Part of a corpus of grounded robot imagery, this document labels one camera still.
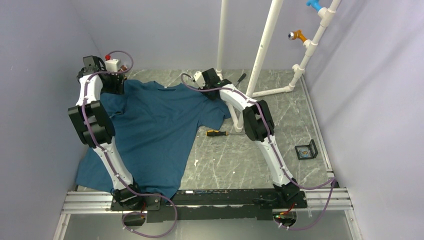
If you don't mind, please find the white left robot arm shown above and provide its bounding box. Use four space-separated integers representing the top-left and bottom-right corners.
67 55 144 210

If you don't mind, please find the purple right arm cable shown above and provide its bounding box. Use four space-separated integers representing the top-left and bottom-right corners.
180 72 338 232

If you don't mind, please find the blue t-shirt garment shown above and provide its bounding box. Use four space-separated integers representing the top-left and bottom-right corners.
74 79 232 202

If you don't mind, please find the round white brooch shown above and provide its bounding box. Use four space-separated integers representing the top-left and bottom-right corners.
298 150 310 159

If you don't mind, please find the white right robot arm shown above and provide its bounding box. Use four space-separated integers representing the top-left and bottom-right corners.
193 68 308 208

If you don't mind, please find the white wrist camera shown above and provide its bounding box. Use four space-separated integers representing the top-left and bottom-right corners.
193 71 206 89
104 54 122 72

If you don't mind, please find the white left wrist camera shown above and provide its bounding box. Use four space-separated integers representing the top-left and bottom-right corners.
104 54 122 72

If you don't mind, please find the orange hook peg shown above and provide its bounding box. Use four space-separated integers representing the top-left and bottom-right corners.
288 29 308 43

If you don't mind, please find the black handled screwdriver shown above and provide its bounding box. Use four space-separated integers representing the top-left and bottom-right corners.
205 130 245 137

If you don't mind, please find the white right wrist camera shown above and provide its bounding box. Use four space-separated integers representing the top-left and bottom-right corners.
193 71 206 89

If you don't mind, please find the black open frame box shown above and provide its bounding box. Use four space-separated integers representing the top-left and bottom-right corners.
294 139 319 160

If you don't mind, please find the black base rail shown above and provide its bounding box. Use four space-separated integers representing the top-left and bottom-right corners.
109 188 308 223

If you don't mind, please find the white PVC pipe rack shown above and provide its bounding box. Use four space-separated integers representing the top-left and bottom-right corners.
215 0 343 134

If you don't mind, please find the black handled hammer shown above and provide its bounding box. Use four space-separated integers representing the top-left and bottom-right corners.
234 73 247 88

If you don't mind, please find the blue hook peg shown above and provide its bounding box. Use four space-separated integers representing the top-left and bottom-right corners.
306 0 323 13

